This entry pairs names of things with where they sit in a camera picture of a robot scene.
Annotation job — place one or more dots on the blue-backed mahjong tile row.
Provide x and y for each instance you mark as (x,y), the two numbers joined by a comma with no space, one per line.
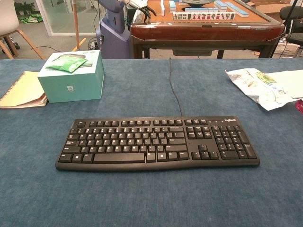
(201,9)

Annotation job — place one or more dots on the white plastic crate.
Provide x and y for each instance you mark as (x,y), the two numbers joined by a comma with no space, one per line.
(287,48)

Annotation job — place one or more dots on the white wooden-legged chair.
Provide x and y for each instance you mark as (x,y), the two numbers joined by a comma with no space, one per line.
(11,26)

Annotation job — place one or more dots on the white paper sheet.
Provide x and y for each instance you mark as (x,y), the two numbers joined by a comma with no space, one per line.
(287,82)

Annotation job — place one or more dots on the black background robot hand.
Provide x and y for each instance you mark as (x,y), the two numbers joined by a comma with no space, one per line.
(147,10)

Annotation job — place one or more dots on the blue tablecloth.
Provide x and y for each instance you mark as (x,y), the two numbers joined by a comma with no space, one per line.
(151,189)

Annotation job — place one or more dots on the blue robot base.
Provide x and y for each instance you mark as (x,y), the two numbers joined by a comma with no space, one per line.
(113,30)

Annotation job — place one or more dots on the green snack packet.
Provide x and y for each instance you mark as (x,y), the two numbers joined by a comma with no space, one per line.
(67,64)

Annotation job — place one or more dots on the black office chair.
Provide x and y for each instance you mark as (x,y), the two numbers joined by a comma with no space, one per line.
(292,23)

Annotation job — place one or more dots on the wooden pole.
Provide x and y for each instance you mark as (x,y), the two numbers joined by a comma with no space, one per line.
(76,23)

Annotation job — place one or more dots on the mahjong tile row face-up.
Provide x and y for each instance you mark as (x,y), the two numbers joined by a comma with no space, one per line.
(203,16)

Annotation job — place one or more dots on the red plastic object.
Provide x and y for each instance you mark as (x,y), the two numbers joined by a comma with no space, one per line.
(300,105)

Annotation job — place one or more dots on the teal cardboard box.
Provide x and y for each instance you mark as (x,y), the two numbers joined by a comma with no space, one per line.
(78,86)

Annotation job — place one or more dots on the brown mahjong table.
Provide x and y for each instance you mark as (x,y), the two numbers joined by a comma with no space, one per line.
(206,30)

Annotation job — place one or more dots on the white crumpled snack bag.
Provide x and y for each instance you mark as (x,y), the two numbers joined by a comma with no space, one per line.
(258,86)

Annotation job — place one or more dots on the yellow spiral notebook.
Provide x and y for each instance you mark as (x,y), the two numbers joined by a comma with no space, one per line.
(22,91)

